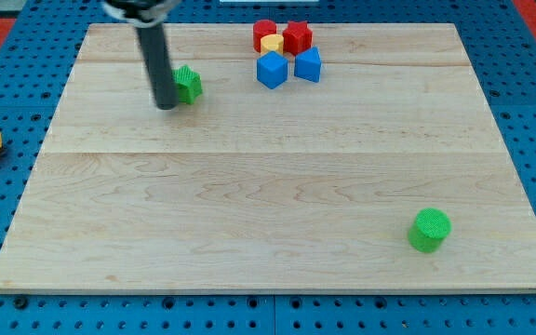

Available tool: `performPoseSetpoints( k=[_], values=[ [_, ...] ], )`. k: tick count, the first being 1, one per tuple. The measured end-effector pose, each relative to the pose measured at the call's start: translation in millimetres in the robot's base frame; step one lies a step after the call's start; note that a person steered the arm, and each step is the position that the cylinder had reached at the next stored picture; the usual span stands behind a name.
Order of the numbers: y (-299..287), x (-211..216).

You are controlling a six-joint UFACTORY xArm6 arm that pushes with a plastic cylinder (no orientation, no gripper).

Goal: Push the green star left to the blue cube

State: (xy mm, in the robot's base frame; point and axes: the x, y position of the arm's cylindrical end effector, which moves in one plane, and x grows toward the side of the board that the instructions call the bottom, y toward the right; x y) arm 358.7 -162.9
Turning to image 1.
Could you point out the green cylinder block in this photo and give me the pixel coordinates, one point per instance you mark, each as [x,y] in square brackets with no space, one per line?
[429,229]

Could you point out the blue cube block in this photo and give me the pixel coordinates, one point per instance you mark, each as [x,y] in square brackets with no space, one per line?
[272,69]

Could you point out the black and white rod mount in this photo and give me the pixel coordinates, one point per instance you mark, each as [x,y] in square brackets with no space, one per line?
[139,13]

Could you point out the red cylinder block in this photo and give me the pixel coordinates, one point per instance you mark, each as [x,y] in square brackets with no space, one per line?
[260,29]

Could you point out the red star block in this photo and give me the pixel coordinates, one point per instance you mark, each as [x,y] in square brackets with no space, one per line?
[298,37]

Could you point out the green star block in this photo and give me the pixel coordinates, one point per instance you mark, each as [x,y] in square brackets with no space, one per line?
[189,84]

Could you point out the blue triangular prism block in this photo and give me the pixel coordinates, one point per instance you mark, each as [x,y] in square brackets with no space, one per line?
[308,65]

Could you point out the wooden board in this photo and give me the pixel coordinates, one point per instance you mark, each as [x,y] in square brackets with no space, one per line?
[307,188]

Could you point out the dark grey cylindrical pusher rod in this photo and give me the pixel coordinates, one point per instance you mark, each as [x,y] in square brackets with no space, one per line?
[154,49]

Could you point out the yellow cylinder block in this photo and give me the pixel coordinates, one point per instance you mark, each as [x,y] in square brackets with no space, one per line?
[272,43]

